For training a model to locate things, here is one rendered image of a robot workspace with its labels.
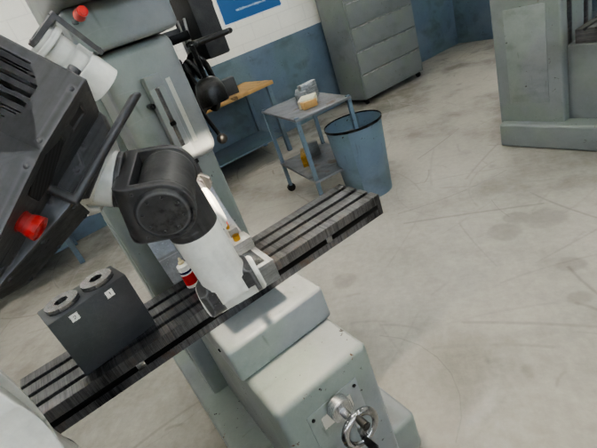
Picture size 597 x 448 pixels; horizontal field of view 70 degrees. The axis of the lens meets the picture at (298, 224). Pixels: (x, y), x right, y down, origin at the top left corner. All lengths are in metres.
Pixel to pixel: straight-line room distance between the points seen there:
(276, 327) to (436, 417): 0.92
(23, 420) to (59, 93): 0.49
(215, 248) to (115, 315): 0.60
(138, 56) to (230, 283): 0.62
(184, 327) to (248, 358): 0.21
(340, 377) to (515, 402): 0.92
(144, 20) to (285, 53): 5.25
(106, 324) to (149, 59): 0.70
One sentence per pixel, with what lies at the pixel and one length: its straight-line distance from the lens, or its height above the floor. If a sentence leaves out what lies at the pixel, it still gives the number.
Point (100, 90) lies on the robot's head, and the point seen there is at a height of 1.57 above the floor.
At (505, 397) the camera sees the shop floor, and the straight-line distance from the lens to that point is 2.01.
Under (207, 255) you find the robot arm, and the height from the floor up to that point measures 1.27.
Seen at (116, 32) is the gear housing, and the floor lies 1.66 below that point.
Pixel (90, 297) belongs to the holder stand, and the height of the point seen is 1.10.
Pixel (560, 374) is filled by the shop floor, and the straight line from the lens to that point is 2.09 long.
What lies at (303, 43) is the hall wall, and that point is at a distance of 6.50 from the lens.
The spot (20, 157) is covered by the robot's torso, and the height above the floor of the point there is 1.54.
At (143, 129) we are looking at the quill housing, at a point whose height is 1.44.
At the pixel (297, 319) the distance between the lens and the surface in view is 1.30.
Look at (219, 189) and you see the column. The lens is 1.74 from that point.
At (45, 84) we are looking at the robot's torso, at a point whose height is 1.60.
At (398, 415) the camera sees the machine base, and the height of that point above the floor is 0.20.
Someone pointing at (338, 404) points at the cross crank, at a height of 0.65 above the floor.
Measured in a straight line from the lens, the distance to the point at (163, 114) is 1.12.
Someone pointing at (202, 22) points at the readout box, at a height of 1.62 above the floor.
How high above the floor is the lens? 1.60
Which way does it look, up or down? 27 degrees down
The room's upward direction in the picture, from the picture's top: 20 degrees counter-clockwise
